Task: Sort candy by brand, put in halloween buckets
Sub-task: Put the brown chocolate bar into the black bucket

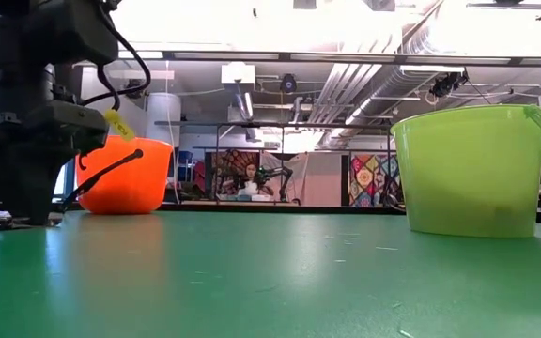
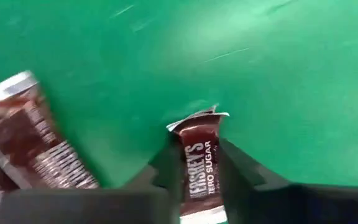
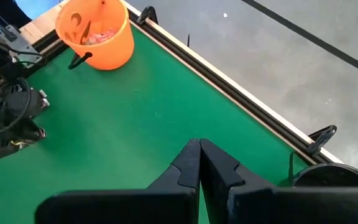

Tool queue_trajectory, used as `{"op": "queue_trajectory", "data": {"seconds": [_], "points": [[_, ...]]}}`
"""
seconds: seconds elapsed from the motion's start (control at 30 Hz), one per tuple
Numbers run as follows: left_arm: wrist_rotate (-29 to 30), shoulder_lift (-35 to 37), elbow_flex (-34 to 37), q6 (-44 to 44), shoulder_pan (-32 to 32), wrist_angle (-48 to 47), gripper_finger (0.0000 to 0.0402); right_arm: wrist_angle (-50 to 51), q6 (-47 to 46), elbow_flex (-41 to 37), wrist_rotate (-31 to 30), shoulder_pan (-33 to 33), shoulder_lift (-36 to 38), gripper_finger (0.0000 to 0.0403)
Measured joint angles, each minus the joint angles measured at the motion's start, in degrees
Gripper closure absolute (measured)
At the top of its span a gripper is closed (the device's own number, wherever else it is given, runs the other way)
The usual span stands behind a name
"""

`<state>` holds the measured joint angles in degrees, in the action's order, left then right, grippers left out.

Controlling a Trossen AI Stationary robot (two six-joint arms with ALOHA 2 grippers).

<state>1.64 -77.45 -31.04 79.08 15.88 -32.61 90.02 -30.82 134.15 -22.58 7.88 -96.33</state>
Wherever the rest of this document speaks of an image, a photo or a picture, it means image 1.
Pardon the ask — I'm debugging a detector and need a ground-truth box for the lime green plastic bucket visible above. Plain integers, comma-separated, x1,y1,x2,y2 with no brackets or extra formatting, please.
390,103,541,239

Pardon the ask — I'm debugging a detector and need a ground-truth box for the black metal table frame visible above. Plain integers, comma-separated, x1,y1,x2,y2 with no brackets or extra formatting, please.
0,200,541,226

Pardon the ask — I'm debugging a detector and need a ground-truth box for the long ceiling light rail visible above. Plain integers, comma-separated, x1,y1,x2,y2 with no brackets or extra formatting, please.
117,46,541,67

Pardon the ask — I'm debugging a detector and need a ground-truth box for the yellow cable tag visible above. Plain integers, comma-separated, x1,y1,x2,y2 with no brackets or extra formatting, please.
104,108,136,143

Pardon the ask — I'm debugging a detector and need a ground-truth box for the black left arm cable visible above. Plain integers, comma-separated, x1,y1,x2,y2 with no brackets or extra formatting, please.
80,0,153,112

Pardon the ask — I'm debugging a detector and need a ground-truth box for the person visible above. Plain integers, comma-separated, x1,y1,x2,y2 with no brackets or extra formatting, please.
237,161,276,197

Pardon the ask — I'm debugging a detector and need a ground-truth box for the white hanging cloth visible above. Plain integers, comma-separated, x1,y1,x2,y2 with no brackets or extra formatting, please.
258,150,310,201

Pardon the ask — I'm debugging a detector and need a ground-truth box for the colourful patchwork tapestry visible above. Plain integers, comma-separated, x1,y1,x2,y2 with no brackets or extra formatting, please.
348,152,394,207

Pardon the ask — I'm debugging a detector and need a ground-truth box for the white cylindrical tank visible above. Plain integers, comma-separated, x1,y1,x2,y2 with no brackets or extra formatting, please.
146,92,182,146

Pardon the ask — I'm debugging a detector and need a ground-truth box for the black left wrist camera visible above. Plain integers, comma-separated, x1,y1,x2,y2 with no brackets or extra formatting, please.
39,0,120,67

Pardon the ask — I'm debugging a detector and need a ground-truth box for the brown mandala tapestry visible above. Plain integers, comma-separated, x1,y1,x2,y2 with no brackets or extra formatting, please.
204,148,261,196

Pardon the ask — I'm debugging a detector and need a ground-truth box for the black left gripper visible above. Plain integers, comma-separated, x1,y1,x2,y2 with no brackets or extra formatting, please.
0,100,111,226

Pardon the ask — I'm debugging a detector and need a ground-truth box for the white ceiling box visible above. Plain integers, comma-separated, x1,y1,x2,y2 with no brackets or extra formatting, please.
221,62,256,85

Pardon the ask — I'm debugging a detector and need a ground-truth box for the green table mat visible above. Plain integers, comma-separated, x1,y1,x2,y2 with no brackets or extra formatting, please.
0,209,541,338

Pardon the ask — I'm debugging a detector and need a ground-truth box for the pale pink panel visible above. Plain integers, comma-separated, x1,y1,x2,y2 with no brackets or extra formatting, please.
305,150,343,207

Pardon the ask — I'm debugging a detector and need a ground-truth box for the silver ventilation duct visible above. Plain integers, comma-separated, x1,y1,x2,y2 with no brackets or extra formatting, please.
307,27,441,137

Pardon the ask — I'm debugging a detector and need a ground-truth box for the black round ceiling device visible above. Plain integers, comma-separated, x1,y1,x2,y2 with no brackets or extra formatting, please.
279,73,299,94

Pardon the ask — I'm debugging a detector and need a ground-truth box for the orange plastic halloween bucket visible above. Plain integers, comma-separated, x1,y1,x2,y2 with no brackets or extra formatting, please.
61,135,175,216

